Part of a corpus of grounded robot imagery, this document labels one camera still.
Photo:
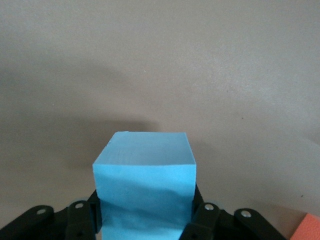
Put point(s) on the orange foam block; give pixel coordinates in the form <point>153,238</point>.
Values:
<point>308,228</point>

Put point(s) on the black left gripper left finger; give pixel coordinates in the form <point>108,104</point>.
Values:
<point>80,220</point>

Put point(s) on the light blue foam block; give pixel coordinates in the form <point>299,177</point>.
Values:
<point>145,190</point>

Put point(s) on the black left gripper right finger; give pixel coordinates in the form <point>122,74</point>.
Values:
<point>207,222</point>

